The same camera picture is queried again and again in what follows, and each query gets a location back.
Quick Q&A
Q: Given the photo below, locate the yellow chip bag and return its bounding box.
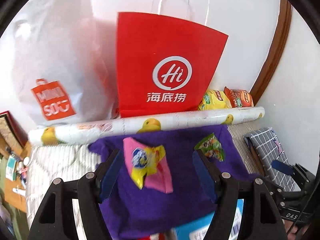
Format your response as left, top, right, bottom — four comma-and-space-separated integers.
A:
198, 89, 232, 111

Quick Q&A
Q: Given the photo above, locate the brown wooden frame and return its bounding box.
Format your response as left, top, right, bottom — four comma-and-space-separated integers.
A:
250, 0, 292, 105

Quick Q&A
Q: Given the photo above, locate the green triangular snack packet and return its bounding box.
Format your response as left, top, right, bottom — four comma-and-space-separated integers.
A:
194, 133, 225, 162

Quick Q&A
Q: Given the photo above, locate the orange chip bag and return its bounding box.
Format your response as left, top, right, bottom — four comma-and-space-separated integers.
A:
223, 87, 254, 108

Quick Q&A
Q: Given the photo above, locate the patterned dark red box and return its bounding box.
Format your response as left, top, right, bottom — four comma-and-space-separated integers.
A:
1, 111, 28, 155

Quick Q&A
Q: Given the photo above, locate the grey checked fabric book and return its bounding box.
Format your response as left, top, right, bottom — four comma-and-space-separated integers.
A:
244, 127, 296, 192

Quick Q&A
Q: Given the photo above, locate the striped quilted bed cover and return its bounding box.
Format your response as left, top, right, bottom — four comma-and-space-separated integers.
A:
27, 121, 260, 239

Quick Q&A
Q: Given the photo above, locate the white Miniso plastic bag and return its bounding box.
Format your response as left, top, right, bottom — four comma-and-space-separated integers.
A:
12, 0, 116, 126

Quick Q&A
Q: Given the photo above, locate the lemon print rolled mat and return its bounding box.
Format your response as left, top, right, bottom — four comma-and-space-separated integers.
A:
28, 107, 265, 146

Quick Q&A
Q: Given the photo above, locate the pink yellow snack packet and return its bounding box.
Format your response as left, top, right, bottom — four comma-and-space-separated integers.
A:
123, 137, 174, 194

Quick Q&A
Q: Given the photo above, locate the purple towel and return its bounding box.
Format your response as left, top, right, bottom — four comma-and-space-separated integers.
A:
88, 125, 254, 239

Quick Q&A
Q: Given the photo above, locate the blue tissue pack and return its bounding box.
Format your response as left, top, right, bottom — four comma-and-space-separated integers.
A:
167, 199, 244, 239

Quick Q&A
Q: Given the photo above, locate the red paper Haidilao bag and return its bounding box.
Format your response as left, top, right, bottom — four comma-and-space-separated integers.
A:
116, 12, 228, 118

